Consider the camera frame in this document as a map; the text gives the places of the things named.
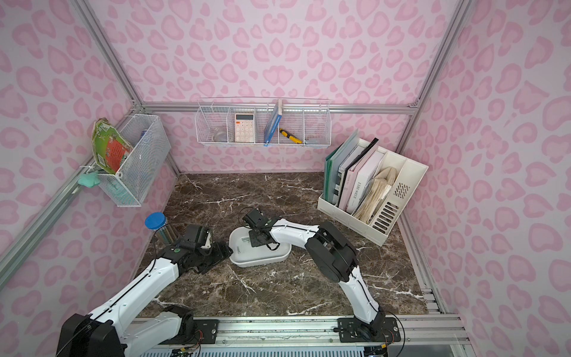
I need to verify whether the white plastic storage box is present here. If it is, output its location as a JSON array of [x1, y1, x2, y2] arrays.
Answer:
[[229, 227, 291, 268]]

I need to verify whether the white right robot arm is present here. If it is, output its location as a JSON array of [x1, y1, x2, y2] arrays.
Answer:
[[242, 208, 386, 328]]

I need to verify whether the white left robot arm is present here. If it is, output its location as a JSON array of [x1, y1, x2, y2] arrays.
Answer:
[[57, 225, 233, 356]]

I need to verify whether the blue lidded metal can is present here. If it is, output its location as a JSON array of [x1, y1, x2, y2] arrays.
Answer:
[[144, 212, 178, 245]]

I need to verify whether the yellow utility knife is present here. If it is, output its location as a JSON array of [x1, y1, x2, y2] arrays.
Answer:
[[280, 129, 303, 144]]

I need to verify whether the blue book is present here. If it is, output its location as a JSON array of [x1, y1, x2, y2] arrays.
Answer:
[[263, 99, 283, 144]]

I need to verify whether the black binder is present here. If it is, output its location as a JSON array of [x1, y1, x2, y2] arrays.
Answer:
[[332, 138, 379, 211]]

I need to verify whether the green folder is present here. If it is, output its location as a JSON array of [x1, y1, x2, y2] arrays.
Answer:
[[324, 130, 360, 203]]

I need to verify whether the clear tape roll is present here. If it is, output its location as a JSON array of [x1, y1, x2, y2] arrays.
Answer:
[[212, 126, 228, 143]]

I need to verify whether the white calculator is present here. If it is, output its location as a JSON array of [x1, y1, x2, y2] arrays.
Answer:
[[234, 113, 255, 143]]

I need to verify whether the pink white binder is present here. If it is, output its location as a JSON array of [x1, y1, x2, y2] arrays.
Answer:
[[345, 145, 385, 214]]

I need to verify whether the beige paper stack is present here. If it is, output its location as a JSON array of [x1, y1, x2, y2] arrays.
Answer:
[[353, 167, 397, 224]]

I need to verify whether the beige desktop file organizer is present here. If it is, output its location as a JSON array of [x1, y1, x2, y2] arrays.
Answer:
[[318, 147, 428, 246]]

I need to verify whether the green red snack bag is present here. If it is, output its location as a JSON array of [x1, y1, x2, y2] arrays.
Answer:
[[92, 118, 133, 175]]

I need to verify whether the white mesh wall basket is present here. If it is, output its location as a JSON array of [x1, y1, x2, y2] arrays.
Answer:
[[95, 114, 171, 208]]

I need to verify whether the white wire wall shelf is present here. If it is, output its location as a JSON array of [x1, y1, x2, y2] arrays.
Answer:
[[195, 98, 332, 148]]

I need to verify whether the mint green wall hook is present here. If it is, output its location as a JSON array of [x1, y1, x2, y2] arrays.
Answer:
[[77, 172, 101, 188]]

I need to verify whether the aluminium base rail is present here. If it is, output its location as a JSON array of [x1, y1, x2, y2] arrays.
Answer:
[[202, 314, 470, 349]]

